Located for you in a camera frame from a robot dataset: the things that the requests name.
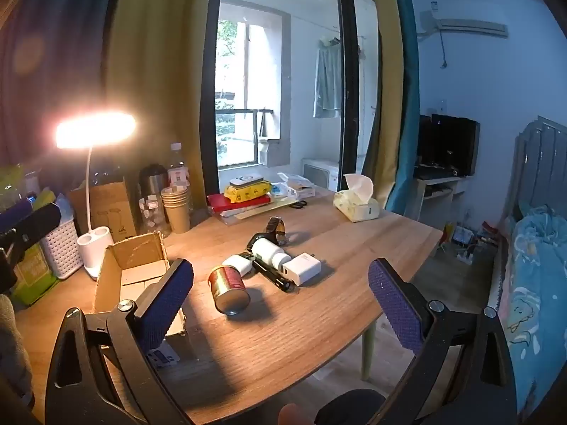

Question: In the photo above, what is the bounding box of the narrow yellow curtain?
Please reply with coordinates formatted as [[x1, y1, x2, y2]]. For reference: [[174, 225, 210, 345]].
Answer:
[[369, 0, 403, 206]]

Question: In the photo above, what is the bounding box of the black flashlight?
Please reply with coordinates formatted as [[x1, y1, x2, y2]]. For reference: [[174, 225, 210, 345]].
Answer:
[[239, 251, 297, 294]]

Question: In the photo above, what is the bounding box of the wide yellow curtain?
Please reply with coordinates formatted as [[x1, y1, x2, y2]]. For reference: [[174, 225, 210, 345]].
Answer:
[[105, 0, 222, 198]]

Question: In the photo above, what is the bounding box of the white desk lamp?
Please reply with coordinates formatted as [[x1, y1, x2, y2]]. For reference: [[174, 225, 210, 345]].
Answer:
[[55, 113, 136, 281]]

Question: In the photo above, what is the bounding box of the black television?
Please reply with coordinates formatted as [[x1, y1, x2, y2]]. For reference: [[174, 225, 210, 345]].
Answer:
[[419, 114, 481, 177]]

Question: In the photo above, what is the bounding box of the pile of small floor items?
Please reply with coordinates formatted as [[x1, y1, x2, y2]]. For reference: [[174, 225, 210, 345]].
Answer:
[[443, 221, 499, 267]]

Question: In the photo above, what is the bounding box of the white pill bottle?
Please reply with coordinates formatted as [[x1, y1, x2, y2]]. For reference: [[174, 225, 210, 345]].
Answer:
[[252, 238, 292, 272]]

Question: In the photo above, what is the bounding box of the yellow green sponge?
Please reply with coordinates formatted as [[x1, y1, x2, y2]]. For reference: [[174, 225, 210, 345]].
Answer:
[[31, 189, 57, 211]]

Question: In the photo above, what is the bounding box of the white earbuds case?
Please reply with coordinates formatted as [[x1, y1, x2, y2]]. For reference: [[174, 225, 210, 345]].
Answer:
[[222, 252, 254, 277]]

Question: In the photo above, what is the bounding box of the grey padded headboard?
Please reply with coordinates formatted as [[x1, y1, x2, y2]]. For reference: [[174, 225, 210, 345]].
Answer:
[[505, 115, 567, 231]]

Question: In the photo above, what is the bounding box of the hanging pale green garment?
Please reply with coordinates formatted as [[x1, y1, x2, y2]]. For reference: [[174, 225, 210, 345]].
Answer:
[[314, 38, 344, 119]]

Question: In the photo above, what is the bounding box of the person's right hand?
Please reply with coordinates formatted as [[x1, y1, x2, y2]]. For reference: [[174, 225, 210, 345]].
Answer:
[[278, 403, 311, 425]]

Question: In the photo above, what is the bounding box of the stack of brown paper cups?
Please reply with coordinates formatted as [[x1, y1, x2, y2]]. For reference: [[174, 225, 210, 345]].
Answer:
[[160, 186, 192, 234]]

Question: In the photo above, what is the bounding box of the black sliding door frame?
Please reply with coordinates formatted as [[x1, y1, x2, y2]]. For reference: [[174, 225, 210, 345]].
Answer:
[[199, 0, 382, 204]]

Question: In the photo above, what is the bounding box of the red metal can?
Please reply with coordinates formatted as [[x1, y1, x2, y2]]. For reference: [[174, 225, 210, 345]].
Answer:
[[208, 265, 251, 316]]

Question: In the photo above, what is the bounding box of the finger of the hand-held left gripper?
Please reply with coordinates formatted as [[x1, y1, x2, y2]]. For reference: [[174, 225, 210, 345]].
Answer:
[[0, 204, 62, 249]]

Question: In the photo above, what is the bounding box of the yellow tissue pack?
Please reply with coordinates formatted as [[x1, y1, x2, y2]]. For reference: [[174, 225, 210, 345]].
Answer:
[[333, 174, 381, 223]]

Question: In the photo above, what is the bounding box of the green bag of paper cups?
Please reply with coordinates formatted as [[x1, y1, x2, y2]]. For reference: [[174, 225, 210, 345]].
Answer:
[[0, 164, 60, 307]]

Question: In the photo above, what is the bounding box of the white air conditioner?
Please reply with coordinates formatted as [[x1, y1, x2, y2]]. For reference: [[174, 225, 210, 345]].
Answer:
[[419, 9, 509, 40]]

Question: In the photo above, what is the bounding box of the white television stand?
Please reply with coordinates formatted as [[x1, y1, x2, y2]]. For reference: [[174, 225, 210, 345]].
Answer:
[[414, 175, 466, 223]]

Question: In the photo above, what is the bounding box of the person's left forearm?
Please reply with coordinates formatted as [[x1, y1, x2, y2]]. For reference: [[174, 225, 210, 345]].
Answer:
[[0, 294, 35, 410]]

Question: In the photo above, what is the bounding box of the brown printed carton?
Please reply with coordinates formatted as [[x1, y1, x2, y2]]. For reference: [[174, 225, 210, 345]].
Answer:
[[66, 181, 139, 240]]

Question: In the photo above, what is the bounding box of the dark blue curtain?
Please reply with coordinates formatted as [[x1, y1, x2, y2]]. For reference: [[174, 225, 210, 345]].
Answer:
[[0, 0, 117, 180]]

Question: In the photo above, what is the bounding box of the steel thermos flask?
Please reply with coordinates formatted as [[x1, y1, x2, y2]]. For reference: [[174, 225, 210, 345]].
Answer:
[[139, 165, 168, 200]]

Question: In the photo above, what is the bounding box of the red book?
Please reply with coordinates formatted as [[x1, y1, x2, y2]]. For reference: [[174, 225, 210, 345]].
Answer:
[[207, 192, 272, 213]]

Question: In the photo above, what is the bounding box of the white charger adapter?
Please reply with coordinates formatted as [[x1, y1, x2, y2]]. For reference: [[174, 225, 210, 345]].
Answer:
[[282, 252, 322, 285]]

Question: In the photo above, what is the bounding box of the yellow wet wipes pack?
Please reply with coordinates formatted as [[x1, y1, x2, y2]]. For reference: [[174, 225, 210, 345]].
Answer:
[[225, 181, 272, 202]]

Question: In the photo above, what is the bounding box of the white open carton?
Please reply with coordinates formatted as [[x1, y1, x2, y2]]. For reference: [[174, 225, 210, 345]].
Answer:
[[278, 172, 313, 187]]

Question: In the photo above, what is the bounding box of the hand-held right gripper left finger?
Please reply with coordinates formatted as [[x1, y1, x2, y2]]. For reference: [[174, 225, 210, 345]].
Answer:
[[44, 257, 209, 425]]

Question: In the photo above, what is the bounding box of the cardboard box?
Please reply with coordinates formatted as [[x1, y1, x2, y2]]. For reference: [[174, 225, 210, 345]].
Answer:
[[92, 231, 189, 337]]

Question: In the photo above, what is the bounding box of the green table leg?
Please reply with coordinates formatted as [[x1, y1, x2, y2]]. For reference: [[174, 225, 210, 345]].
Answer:
[[361, 319, 377, 381]]

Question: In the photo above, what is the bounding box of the dark cloth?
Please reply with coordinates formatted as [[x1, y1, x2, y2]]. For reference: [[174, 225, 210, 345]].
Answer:
[[314, 389, 391, 425]]

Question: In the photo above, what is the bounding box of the manila envelope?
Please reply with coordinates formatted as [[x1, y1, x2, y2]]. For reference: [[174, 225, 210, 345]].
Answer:
[[235, 195, 304, 221]]

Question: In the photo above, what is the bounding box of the white appliance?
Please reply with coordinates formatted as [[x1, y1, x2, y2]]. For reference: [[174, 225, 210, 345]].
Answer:
[[302, 158, 342, 191]]

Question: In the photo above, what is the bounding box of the clear plastic water bottle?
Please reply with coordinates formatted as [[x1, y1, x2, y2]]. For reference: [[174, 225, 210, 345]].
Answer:
[[167, 143, 192, 213]]

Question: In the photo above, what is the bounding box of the brown strap wristwatch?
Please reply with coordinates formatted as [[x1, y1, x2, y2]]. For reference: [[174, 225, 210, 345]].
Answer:
[[266, 217, 290, 246]]

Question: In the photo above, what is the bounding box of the clear plastic document folder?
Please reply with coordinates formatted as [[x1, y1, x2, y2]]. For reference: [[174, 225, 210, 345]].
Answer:
[[217, 207, 266, 221]]

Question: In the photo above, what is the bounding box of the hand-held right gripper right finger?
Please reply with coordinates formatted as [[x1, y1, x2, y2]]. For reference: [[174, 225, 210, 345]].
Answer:
[[369, 257, 517, 425]]

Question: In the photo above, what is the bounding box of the white plastic basket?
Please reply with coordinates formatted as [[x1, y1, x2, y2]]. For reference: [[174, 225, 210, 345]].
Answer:
[[40, 219, 85, 281]]

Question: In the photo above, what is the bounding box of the blue printed blanket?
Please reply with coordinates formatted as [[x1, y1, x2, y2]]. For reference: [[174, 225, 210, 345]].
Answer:
[[498, 206, 567, 421]]

